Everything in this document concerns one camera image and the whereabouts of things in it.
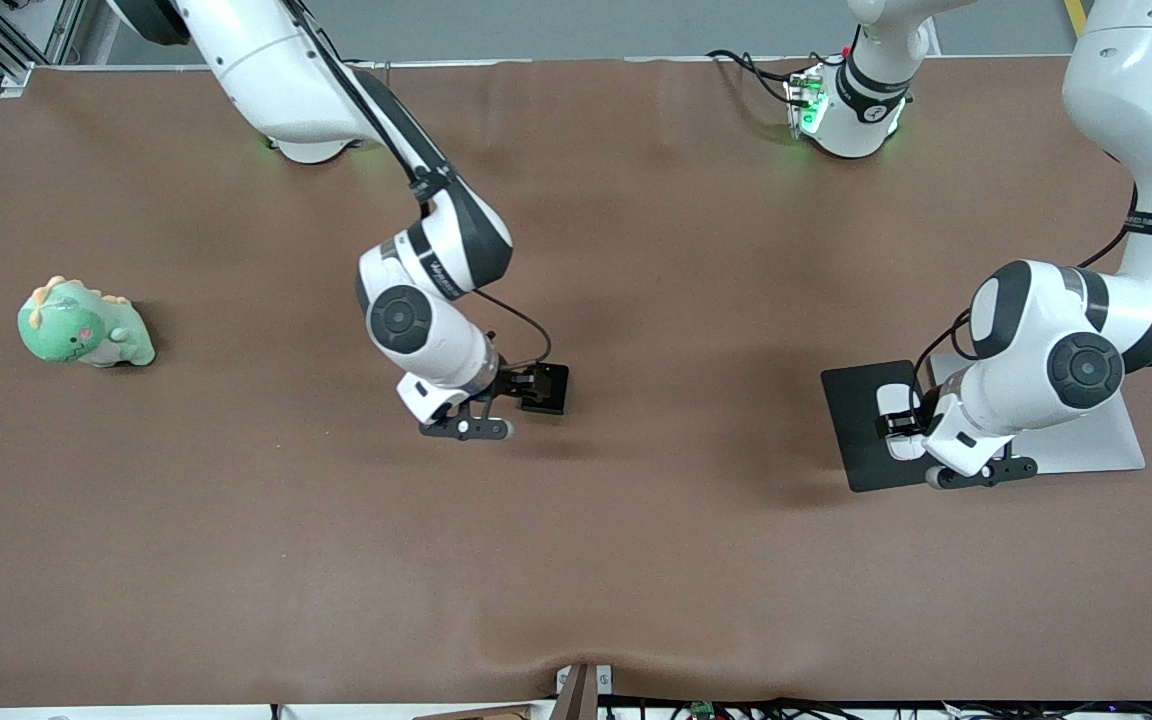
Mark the white computer mouse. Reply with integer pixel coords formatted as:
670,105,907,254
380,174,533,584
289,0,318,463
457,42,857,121
876,383,929,462

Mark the black mouse pad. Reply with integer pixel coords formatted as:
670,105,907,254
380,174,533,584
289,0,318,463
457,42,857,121
820,360,950,494

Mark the silver laptop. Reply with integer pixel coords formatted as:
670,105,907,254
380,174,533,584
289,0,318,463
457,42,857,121
926,348,1147,477

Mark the brown table cover sheet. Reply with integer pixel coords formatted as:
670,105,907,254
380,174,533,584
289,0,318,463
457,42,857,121
0,55,1152,709

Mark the green dinosaur plush toy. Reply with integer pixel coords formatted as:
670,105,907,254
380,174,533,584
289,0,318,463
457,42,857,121
17,276,157,369

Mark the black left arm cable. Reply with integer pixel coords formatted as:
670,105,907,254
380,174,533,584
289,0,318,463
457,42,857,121
910,180,1152,423

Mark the small metal table bracket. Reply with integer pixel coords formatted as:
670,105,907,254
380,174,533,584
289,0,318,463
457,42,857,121
554,663,615,698

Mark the brown wooden post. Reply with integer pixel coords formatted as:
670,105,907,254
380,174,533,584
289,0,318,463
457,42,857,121
414,665,599,720

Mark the black left base cable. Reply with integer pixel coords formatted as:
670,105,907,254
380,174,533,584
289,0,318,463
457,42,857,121
706,48,799,83
736,56,802,107

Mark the aluminium frame corner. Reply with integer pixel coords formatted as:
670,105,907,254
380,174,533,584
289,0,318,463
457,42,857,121
0,0,87,96

